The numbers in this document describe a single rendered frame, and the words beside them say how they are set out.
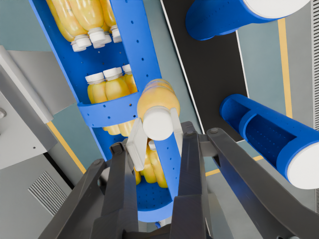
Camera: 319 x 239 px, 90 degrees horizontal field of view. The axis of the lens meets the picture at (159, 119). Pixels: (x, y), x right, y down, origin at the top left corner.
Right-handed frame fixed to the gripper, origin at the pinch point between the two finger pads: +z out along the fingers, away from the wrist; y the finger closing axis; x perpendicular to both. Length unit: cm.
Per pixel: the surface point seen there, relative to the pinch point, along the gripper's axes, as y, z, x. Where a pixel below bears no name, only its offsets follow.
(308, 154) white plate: 55, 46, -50
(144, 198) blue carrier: -20, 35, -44
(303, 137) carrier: 57, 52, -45
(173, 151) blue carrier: -1.7, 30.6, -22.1
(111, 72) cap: -11.2, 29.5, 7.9
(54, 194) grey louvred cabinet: -146, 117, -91
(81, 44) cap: -17.4, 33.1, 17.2
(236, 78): 65, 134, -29
